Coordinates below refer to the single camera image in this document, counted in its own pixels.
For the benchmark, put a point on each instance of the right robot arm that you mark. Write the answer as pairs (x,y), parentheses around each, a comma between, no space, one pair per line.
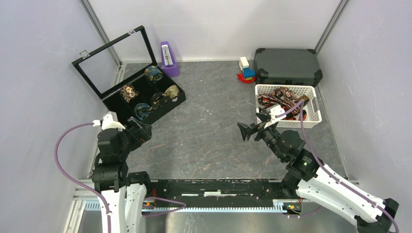
(308,177)

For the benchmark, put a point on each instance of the blue yellow patterned tie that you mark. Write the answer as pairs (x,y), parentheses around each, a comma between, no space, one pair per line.
(142,110)

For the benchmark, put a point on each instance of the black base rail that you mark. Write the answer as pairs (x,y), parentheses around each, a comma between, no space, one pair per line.
(225,193)

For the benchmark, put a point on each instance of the purple metronome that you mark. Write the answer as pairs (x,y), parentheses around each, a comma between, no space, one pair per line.
(169,62)

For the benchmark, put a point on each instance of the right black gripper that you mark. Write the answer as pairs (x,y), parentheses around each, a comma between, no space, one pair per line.
(247,129)

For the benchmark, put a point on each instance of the rolled teal tie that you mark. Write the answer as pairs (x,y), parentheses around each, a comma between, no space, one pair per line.
(153,73)

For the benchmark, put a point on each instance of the orange black tie pile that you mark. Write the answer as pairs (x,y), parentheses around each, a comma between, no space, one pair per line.
(286,99)

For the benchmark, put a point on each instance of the white plastic basket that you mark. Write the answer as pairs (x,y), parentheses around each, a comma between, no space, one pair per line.
(312,108)

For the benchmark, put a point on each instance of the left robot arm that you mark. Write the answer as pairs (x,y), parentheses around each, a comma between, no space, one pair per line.
(121,193)

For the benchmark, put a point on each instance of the rolled brown floral tie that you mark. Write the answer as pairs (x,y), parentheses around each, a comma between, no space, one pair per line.
(128,92)

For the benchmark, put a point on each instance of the black tie display box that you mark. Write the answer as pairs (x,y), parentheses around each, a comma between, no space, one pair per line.
(106,82)

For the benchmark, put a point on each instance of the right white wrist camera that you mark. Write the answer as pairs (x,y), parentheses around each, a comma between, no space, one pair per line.
(276,114)

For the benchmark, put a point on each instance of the rolled olive gold tie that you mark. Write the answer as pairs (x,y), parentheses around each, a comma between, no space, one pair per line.
(172,91)

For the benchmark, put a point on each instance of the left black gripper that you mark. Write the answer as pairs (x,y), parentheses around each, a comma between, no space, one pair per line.
(143,133)

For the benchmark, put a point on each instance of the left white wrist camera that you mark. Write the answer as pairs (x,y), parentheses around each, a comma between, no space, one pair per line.
(109,121)

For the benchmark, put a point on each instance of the colourful toy block stack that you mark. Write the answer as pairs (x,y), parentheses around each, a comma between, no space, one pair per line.
(245,74)

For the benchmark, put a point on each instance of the dark grey hard case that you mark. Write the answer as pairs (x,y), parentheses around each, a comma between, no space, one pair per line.
(287,67)

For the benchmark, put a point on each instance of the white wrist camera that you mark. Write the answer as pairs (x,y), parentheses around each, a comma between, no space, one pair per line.
(276,114)
(109,121)

